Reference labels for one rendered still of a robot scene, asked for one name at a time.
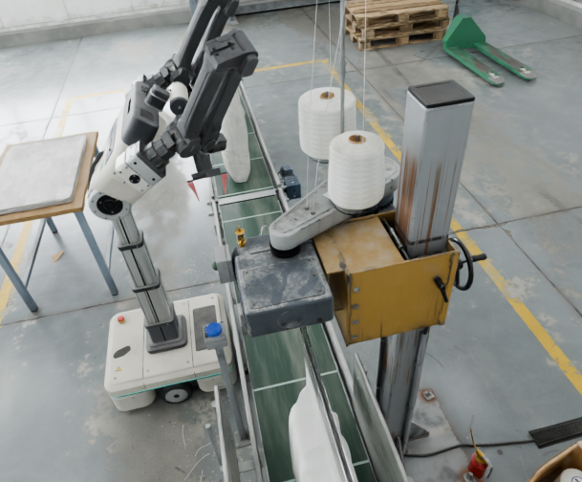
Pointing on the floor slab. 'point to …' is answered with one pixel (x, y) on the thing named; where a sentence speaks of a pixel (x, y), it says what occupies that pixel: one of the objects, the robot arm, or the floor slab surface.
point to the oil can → (479, 463)
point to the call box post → (230, 391)
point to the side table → (45, 224)
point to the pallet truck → (460, 32)
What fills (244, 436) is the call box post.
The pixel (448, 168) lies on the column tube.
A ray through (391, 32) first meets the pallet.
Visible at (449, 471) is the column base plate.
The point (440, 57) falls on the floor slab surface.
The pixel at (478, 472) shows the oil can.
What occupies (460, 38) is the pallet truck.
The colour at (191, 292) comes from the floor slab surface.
